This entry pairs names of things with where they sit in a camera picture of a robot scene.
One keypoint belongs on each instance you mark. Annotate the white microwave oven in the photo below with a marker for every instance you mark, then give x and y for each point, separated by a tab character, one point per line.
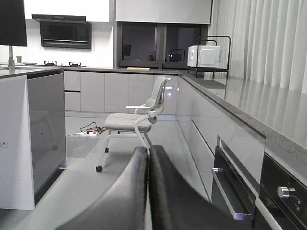
203	56

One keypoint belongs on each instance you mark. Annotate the white power strip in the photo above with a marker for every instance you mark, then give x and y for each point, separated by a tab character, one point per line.
87	135

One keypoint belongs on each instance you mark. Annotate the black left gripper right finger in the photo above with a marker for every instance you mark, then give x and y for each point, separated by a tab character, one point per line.
175	204

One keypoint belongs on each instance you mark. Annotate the grey base cabinets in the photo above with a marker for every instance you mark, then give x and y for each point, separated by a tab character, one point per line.
106	91

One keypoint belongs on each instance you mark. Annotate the black range hood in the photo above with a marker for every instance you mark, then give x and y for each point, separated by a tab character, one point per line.
64	31

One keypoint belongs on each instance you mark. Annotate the white curtain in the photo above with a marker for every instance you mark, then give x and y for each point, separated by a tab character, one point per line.
269	40

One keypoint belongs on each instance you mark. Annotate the gas stove burners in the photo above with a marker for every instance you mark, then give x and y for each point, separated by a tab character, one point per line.
59	64

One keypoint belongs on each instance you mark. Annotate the grey kitchen island cabinet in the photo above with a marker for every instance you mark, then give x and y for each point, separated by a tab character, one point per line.
32	135

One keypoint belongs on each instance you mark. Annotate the dark window frame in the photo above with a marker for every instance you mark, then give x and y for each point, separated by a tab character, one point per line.
156	45

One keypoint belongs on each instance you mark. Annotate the small cup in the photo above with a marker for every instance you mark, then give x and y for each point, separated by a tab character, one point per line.
19	59

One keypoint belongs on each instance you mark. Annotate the black metal rack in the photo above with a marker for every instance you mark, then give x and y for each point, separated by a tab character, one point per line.
203	40

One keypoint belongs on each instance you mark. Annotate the built-in black oven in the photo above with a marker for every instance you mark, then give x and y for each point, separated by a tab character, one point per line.
277	202

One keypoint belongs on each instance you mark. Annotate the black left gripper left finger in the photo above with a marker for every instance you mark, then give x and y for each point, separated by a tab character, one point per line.
123	205

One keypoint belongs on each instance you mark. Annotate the grey white office chair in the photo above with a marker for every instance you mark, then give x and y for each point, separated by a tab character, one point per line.
138	124

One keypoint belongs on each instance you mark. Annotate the black lamp shade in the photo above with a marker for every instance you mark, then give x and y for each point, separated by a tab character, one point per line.
12	23

